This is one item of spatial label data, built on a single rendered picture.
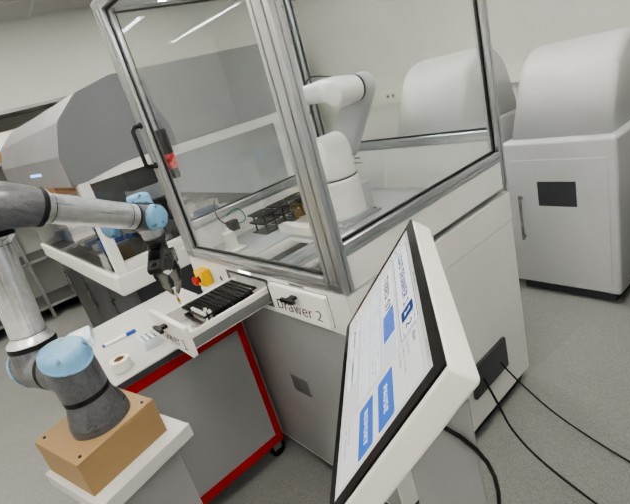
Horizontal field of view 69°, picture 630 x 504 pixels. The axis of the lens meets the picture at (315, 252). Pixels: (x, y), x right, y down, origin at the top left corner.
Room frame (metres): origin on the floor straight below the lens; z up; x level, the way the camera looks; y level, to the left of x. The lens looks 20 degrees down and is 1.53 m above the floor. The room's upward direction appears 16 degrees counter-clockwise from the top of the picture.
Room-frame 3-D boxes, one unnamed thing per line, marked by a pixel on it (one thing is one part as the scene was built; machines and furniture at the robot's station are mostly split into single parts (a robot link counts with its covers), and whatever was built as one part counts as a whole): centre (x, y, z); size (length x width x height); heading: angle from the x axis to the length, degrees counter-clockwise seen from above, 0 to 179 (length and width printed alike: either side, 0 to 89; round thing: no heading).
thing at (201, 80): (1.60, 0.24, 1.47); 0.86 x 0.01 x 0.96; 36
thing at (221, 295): (1.54, 0.38, 0.87); 0.22 x 0.18 x 0.06; 126
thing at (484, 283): (1.86, -0.13, 0.40); 1.03 x 0.95 x 0.80; 36
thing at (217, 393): (1.76, 0.77, 0.38); 0.62 x 0.58 x 0.76; 36
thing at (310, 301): (1.36, 0.10, 0.87); 0.29 x 0.02 x 0.11; 36
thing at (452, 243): (1.87, -0.13, 0.87); 1.02 x 0.95 x 0.14; 36
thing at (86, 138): (3.21, 1.02, 0.89); 1.86 x 1.21 x 1.78; 36
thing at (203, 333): (1.54, 0.37, 0.86); 0.40 x 0.26 x 0.06; 126
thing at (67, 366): (1.04, 0.67, 1.03); 0.13 x 0.12 x 0.14; 58
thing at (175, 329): (1.42, 0.54, 0.87); 0.29 x 0.02 x 0.11; 36
